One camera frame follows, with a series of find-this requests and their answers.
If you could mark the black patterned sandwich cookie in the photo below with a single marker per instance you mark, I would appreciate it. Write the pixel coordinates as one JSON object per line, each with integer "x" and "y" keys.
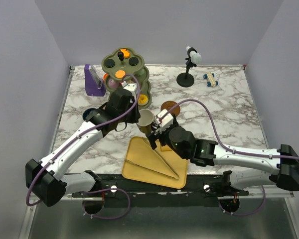
{"x": 109, "y": 63}

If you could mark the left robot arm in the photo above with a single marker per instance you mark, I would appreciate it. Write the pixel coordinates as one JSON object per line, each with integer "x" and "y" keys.
{"x": 46, "y": 178}

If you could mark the purple box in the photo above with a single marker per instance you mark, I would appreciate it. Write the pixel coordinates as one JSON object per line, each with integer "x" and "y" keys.
{"x": 94, "y": 85}

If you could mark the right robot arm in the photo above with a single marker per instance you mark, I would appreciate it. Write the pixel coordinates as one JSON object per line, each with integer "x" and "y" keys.
{"x": 279, "y": 167}

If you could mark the yellow frosted donut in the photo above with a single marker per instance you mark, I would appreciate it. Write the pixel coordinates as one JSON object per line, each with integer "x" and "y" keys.
{"x": 143, "y": 100}

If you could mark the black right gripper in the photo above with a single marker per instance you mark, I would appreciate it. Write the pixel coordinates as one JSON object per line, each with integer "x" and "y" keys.
{"x": 152, "y": 135}

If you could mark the black cream mug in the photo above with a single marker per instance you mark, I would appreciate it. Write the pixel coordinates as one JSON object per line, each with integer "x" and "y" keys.
{"x": 145, "y": 121}

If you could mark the black lamp white bulb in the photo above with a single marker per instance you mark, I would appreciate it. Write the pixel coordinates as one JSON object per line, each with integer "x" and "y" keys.
{"x": 193, "y": 58}

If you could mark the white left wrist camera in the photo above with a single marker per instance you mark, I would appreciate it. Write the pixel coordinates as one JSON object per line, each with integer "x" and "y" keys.
{"x": 131, "y": 87}

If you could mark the metal serving tongs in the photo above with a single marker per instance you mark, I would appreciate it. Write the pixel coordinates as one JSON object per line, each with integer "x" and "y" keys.
{"x": 140, "y": 154}

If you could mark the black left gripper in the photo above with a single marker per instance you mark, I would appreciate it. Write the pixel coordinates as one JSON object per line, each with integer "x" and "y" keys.
{"x": 134, "y": 118}

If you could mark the round orange biscuit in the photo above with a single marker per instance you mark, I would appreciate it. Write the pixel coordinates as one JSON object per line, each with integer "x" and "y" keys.
{"x": 120, "y": 74}

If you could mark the toy car blue wheels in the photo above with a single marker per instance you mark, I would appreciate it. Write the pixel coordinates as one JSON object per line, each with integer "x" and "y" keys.
{"x": 210, "y": 77}

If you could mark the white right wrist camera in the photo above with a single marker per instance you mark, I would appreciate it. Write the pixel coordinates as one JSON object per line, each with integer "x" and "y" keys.
{"x": 162, "y": 121}

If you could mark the purple snowball cake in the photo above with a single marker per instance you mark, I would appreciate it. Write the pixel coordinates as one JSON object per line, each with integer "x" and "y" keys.
{"x": 113, "y": 84}

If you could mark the rectangular beige biscuit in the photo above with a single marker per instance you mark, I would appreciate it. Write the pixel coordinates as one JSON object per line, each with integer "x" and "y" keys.
{"x": 165, "y": 148}

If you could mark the yellow serving tray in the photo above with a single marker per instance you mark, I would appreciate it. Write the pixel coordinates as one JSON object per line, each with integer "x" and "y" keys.
{"x": 142, "y": 175}

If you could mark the orange fish cookie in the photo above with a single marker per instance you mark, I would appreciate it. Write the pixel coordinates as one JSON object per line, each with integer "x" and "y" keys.
{"x": 125, "y": 52}

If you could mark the dark blue mug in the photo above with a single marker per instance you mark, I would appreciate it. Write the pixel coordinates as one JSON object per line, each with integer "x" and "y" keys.
{"x": 86, "y": 113}

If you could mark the dark wooden coaster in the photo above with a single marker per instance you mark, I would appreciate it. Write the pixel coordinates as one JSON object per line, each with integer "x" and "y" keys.
{"x": 168, "y": 105}

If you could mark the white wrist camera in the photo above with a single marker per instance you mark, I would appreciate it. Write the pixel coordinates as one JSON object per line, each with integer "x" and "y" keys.
{"x": 131, "y": 87}
{"x": 162, "y": 121}

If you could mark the green tiered cake stand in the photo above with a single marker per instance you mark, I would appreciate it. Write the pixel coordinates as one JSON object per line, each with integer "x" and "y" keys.
{"x": 123, "y": 64}

